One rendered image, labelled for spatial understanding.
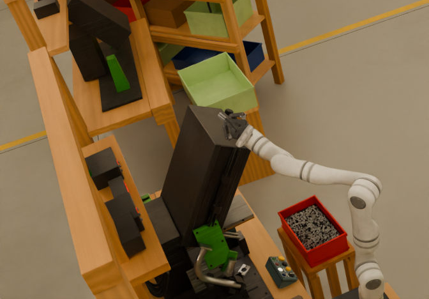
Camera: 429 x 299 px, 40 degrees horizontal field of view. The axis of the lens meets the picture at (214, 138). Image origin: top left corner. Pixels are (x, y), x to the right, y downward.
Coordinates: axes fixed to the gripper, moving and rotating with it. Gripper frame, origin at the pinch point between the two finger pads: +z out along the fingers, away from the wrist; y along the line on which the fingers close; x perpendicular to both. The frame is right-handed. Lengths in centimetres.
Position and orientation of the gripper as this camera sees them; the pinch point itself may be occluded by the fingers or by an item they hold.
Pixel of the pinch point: (223, 116)
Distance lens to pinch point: 229.6
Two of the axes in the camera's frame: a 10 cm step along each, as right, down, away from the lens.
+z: -6.9, -5.6, 4.5
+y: 5.5, -8.2, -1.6
